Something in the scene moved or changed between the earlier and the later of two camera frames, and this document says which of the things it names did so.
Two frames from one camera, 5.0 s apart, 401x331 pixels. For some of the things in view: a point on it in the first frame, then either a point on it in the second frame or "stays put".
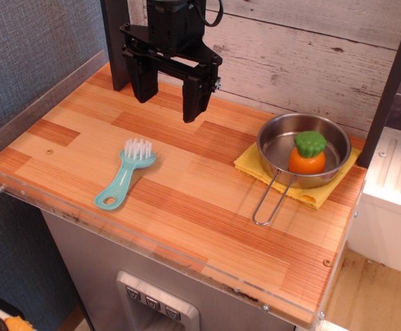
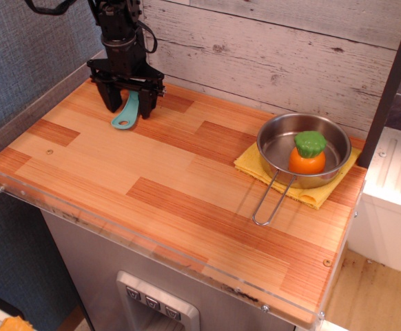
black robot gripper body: [173, 39] -> [125, 65]
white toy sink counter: [386, 225] stays put
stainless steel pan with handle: [276, 140] stays put
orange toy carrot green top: [309, 157] stays put
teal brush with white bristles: [138, 154] -> [129, 113]
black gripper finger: [196, 94] -> [148, 100]
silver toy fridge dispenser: [147, 307] stays put
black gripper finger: [144, 75] -> [111, 95]
